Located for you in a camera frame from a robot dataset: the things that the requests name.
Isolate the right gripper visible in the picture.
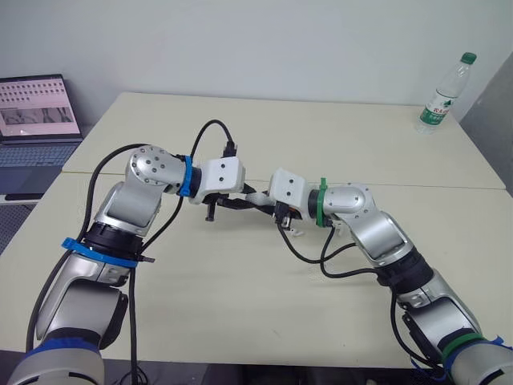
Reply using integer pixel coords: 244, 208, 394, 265
252, 201, 305, 230

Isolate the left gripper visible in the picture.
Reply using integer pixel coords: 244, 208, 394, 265
201, 182, 261, 223

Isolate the open laptop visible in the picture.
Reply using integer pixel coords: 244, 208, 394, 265
0, 73, 85, 202

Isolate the clear green-capped water bottle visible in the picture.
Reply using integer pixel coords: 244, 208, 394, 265
414, 51, 479, 136

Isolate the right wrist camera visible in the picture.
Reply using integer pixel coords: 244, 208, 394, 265
267, 168, 309, 210

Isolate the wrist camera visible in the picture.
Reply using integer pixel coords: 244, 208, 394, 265
267, 168, 309, 210
189, 156, 247, 206

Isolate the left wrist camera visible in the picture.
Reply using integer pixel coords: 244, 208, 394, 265
189, 156, 247, 206

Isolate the black cable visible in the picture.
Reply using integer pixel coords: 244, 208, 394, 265
25, 143, 152, 355
277, 218, 354, 265
320, 226, 380, 279
128, 119, 241, 385

